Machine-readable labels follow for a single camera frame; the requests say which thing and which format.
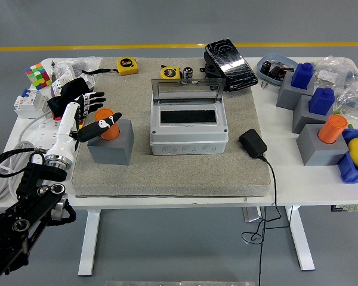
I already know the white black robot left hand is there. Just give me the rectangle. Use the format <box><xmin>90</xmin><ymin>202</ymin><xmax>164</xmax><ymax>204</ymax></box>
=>
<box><xmin>46</xmin><ymin>91</ymin><xmax>122</xmax><ymax>162</ymax></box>

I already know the orange cylinder battery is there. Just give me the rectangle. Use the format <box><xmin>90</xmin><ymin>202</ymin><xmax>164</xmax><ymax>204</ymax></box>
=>
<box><xmin>317</xmin><ymin>114</ymin><xmax>348</xmax><ymax>144</ymax></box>
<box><xmin>94</xmin><ymin>108</ymin><xmax>121</xmax><ymax>141</ymax></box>

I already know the grey electrical junction box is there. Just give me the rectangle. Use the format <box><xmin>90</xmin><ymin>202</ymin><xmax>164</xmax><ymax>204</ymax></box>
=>
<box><xmin>149</xmin><ymin>98</ymin><xmax>229</xmax><ymax>156</ymax></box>

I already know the silver box under table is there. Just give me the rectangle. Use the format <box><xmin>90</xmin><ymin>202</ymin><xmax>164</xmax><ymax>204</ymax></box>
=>
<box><xmin>242</xmin><ymin>206</ymin><xmax>263</xmax><ymax>223</ymax></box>

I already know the white power strip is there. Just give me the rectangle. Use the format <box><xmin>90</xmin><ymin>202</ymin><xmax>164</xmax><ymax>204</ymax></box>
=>
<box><xmin>32</xmin><ymin>117</ymin><xmax>66</xmax><ymax>161</ymax></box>

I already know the black cloth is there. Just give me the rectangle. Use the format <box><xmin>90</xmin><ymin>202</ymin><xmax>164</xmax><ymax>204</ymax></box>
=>
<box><xmin>47</xmin><ymin>78</ymin><xmax>92</xmax><ymax>122</ymax></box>

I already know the white circuit breaker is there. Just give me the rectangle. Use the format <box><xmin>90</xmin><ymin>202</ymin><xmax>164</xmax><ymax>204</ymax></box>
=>
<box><xmin>13</xmin><ymin>88</ymin><xmax>53</xmax><ymax>120</ymax></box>

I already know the grey square holder block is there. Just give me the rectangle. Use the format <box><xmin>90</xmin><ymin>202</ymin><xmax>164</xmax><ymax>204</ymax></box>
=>
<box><xmin>292</xmin><ymin>94</ymin><xmax>335</xmax><ymax>134</ymax></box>
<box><xmin>296</xmin><ymin>123</ymin><xmax>350</xmax><ymax>167</ymax></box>
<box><xmin>276</xmin><ymin>71</ymin><xmax>316</xmax><ymax>111</ymax></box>
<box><xmin>87</xmin><ymin>119</ymin><xmax>134</xmax><ymax>166</ymax></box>

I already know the large pastel puzzle cube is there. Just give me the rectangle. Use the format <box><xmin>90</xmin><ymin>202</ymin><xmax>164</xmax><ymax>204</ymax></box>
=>
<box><xmin>24</xmin><ymin>63</ymin><xmax>54</xmax><ymax>90</ymax></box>

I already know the clear plastic parts bag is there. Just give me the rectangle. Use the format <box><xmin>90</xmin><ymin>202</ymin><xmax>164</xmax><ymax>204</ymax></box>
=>
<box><xmin>334</xmin><ymin>77</ymin><xmax>358</xmax><ymax>120</ymax></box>
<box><xmin>55</xmin><ymin>56</ymin><xmax>104</xmax><ymax>90</ymax></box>
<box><xmin>311</xmin><ymin>55</ymin><xmax>358</xmax><ymax>90</ymax></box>

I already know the grey-brown mat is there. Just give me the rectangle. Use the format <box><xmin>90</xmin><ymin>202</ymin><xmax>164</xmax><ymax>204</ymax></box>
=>
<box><xmin>70</xmin><ymin>57</ymin><xmax>271</xmax><ymax>198</ymax></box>

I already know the white table leg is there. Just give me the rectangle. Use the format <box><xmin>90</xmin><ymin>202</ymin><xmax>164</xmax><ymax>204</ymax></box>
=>
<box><xmin>78</xmin><ymin>209</ymin><xmax>101</xmax><ymax>276</ymax></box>
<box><xmin>285</xmin><ymin>205</ymin><xmax>316</xmax><ymax>271</ymax></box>

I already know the small yellow tape measure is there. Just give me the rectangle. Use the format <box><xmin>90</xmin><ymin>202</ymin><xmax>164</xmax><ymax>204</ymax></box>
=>
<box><xmin>160</xmin><ymin>64</ymin><xmax>181</xmax><ymax>80</ymax></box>

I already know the glossy black case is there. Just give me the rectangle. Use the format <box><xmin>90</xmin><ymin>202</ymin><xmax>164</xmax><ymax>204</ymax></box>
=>
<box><xmin>203</xmin><ymin>38</ymin><xmax>259</xmax><ymax>92</ymax></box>

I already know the black power adapter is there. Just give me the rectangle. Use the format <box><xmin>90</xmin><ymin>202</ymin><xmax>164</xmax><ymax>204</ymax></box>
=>
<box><xmin>238</xmin><ymin>128</ymin><xmax>269</xmax><ymax>159</ymax></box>

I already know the brown cylinder capacitor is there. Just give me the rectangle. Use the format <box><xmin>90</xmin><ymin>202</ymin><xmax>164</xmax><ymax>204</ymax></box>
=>
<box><xmin>270</xmin><ymin>66</ymin><xmax>287</xmax><ymax>83</ymax></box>

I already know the light blue oval dish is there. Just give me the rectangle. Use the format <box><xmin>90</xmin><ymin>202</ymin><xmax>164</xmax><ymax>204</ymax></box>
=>
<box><xmin>257</xmin><ymin>52</ymin><xmax>298</xmax><ymax>87</ymax></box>

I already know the blue plastic block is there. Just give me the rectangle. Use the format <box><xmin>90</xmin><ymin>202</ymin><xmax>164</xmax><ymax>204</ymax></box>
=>
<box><xmin>308</xmin><ymin>87</ymin><xmax>336</xmax><ymax>116</ymax></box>
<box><xmin>291</xmin><ymin>62</ymin><xmax>314</xmax><ymax>89</ymax></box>

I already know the blue plastic bin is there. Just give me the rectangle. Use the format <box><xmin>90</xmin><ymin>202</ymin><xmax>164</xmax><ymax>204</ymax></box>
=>
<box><xmin>337</xmin><ymin>128</ymin><xmax>358</xmax><ymax>185</ymax></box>

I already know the white wall socket panel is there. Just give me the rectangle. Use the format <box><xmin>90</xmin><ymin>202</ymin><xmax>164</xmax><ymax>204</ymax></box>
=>
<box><xmin>50</xmin><ymin>79</ymin><xmax>64</xmax><ymax>98</ymax></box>

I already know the yellow tape measure black strap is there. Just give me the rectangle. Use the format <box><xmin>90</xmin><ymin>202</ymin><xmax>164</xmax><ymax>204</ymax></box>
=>
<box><xmin>81</xmin><ymin>56</ymin><xmax>140</xmax><ymax>76</ymax></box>

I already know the black adapter cord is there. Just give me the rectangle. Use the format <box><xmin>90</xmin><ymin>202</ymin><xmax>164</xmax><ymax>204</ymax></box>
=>
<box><xmin>241</xmin><ymin>155</ymin><xmax>291</xmax><ymax>286</ymax></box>

